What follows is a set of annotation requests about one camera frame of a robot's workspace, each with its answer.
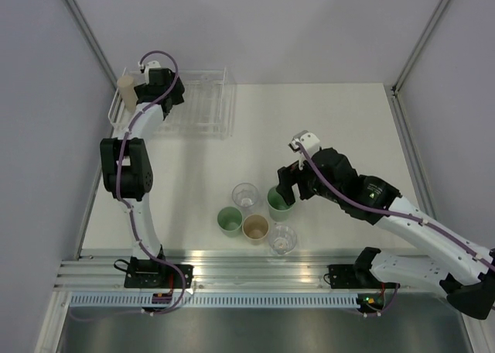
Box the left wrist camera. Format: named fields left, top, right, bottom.
left=139, top=60, right=162, bottom=84

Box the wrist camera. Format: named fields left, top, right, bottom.
left=288, top=130, right=321, bottom=160
left=139, top=60, right=162, bottom=84

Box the left aluminium frame post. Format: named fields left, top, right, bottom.
left=62, top=0, right=117, bottom=87

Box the beige plastic cup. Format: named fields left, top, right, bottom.
left=242, top=214, right=270, bottom=245
left=117, top=75, right=138, bottom=113

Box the short green plastic cup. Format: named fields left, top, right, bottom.
left=217, top=207, right=243, bottom=238

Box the right aluminium frame post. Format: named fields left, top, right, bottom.
left=390, top=0, right=465, bottom=94

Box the tall green plastic cup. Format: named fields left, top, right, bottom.
left=267, top=186, right=294, bottom=222

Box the aluminium mounting rail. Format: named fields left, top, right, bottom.
left=54, top=255, right=354, bottom=293

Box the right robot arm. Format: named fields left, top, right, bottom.
left=276, top=142, right=494, bottom=320

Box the clear faceted glass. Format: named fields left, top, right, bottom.
left=200, top=74, right=216, bottom=91
left=268, top=224, right=298, bottom=255
left=231, top=183, right=259, bottom=209

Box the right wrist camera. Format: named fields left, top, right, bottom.
left=288, top=130, right=321, bottom=160

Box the aluminium frame post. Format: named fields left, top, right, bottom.
left=390, top=0, right=465, bottom=94
left=62, top=0, right=117, bottom=87

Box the white slotted cable duct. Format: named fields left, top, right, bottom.
left=70, top=292, right=359, bottom=309

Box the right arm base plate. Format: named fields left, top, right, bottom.
left=327, top=264, right=382, bottom=290

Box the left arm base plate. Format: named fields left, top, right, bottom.
left=113, top=257, right=183, bottom=289

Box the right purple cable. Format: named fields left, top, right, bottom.
left=293, top=142, right=495, bottom=317

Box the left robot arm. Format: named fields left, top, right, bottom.
left=100, top=67, right=184, bottom=288

